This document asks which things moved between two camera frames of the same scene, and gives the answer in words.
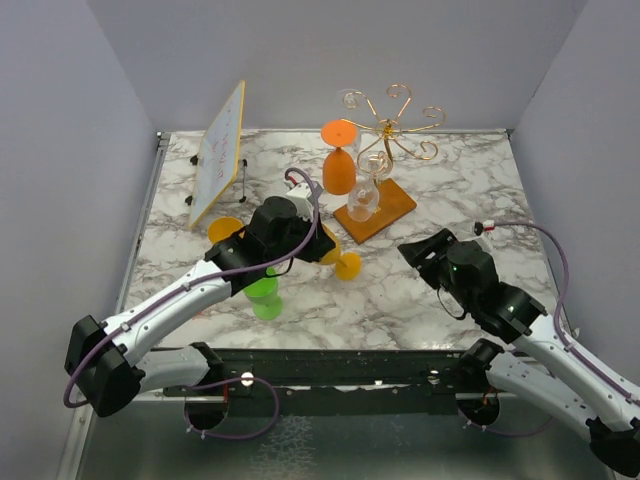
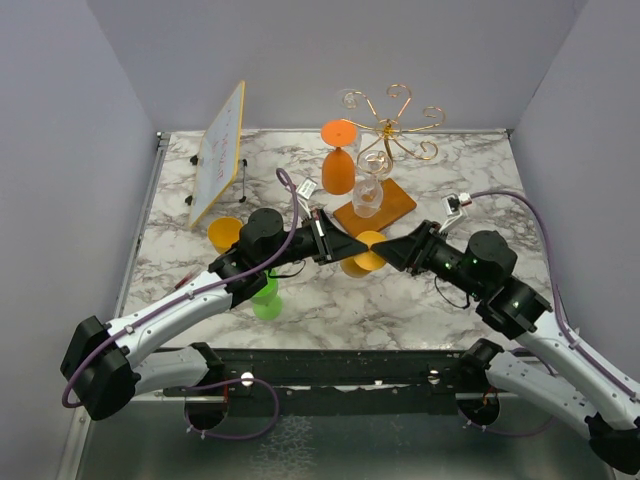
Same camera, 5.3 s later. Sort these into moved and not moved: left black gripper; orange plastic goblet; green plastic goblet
Moved: left black gripper
Not moved: orange plastic goblet; green plastic goblet
